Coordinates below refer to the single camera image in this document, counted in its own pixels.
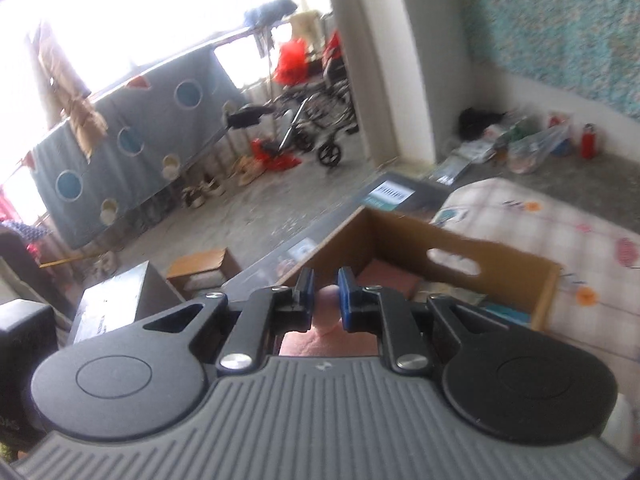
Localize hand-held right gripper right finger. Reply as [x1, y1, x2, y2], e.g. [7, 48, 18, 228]
[337, 266, 488, 375]

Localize pink plush doll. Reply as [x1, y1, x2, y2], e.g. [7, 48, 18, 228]
[277, 284, 381, 358]

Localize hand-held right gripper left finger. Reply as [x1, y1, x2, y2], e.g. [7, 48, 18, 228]
[142, 267, 317, 373]

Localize black box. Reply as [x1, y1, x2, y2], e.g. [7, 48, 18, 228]
[67, 260, 173, 346]

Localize red bag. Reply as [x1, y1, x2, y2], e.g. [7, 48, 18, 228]
[272, 37, 308, 86]

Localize brown hanging garment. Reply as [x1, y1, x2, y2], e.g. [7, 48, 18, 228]
[30, 22, 108, 161]

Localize grey blanket with circles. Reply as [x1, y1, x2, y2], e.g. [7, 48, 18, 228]
[30, 47, 246, 251]

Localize plaid printed bed sheet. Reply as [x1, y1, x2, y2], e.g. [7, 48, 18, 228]
[440, 177, 640, 361]

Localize teal floral wall cloth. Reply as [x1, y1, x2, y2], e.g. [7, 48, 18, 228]
[460, 0, 640, 121]

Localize red cloth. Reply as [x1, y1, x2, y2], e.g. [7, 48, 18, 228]
[250, 137, 303, 171]

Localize wheelchair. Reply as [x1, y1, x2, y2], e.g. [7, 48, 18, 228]
[272, 30, 361, 168]

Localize cardboard box with handle hole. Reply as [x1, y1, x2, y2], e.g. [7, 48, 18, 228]
[277, 206, 563, 333]

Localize light blue pack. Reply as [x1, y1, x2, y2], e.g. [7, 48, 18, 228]
[477, 304, 533, 328]

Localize white paper packet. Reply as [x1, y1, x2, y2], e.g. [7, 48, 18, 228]
[452, 140, 496, 163]

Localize black padded seat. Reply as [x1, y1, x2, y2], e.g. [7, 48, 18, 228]
[227, 104, 276, 131]

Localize beige hanging garment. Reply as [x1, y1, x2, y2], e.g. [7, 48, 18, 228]
[287, 10, 323, 41]

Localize small cardboard box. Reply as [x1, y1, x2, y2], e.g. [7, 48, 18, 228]
[165, 247, 243, 301]

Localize dark blue hanging garment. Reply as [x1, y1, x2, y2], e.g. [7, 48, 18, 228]
[242, 0, 301, 26]

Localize clear plastic bag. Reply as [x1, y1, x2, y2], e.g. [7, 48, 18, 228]
[507, 122, 573, 176]

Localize black cloth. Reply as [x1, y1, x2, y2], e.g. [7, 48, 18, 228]
[459, 107, 503, 141]

